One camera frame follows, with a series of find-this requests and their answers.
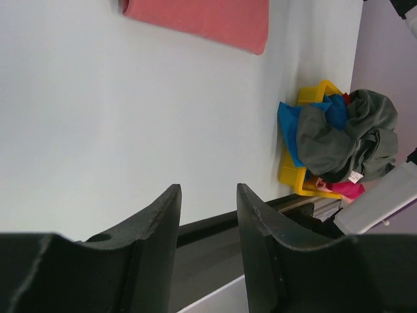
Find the grey t shirt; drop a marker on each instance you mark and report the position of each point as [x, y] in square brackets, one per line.
[366, 144]

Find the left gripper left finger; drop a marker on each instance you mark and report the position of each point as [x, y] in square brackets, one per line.
[127, 268]

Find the blue t shirt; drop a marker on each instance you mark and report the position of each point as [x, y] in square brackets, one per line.
[336, 115]

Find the salmon pink t shirt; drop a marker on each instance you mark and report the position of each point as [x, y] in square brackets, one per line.
[242, 24]

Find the magenta t shirt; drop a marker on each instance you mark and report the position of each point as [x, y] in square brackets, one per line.
[347, 190]

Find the yellow plastic bin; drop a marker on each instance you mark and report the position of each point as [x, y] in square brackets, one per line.
[288, 173]

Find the aluminium frame rail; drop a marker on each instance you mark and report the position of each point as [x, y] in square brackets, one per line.
[320, 205]

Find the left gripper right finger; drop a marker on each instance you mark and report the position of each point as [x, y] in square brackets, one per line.
[289, 268]

